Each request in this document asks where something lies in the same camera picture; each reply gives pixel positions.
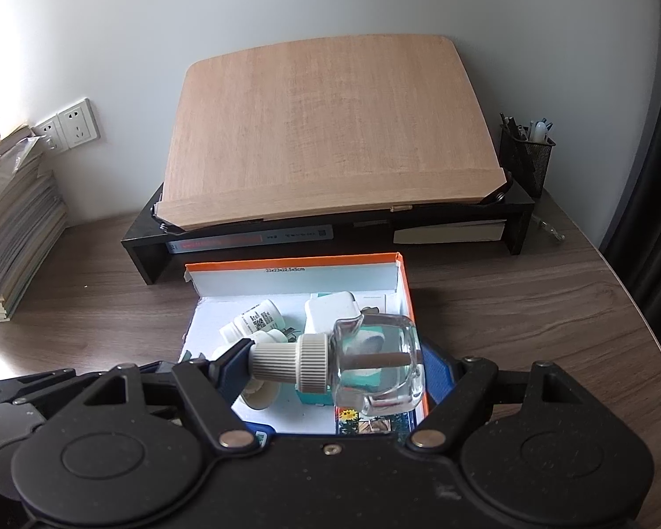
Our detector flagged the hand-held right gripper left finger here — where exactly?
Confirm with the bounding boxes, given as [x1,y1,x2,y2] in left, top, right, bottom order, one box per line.
[69,340,260,453]

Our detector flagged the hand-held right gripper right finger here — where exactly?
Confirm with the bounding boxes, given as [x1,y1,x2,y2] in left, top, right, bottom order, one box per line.
[405,342,593,453]

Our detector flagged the white plug-in heater round face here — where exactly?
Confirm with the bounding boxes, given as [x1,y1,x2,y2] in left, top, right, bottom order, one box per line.
[241,379,280,410]

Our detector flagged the small white plastic bottle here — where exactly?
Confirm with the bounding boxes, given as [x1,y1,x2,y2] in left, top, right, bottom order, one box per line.
[219,299,285,343]

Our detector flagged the clear glass liquid bottle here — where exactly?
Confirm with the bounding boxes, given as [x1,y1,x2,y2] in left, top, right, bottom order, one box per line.
[249,314,424,417]

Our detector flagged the red playing card box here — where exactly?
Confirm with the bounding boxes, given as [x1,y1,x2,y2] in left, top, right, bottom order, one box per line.
[335,405,415,436]

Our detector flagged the green adhesive bandage box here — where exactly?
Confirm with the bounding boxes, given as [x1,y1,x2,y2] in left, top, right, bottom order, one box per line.
[296,292,398,409]

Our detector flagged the white cube charger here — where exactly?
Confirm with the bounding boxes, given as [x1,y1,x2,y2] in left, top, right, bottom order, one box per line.
[304,293,362,337]

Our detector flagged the orange cardboard box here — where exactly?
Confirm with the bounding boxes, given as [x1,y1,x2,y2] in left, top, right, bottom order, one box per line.
[183,252,434,443]

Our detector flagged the black monitor stand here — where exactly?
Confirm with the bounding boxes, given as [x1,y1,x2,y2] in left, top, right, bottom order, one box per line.
[120,172,535,286]

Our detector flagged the grey flat device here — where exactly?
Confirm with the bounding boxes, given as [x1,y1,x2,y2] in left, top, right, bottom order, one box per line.
[264,228,332,241]

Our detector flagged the stack of books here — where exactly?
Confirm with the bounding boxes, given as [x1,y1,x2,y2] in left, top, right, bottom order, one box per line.
[0,124,68,324]

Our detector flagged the black mesh pen holder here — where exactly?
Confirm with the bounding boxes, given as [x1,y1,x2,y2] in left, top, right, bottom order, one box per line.
[498,113,557,200]

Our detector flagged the wooden board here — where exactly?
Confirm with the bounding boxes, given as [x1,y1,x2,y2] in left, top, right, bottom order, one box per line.
[157,34,507,233]

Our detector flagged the small clear key ring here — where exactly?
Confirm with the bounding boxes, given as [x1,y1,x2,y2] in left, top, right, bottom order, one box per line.
[534,220,566,244]

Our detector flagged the white wall socket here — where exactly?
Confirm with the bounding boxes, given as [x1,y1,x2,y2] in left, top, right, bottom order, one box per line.
[58,98,99,150]
[32,118,65,153]

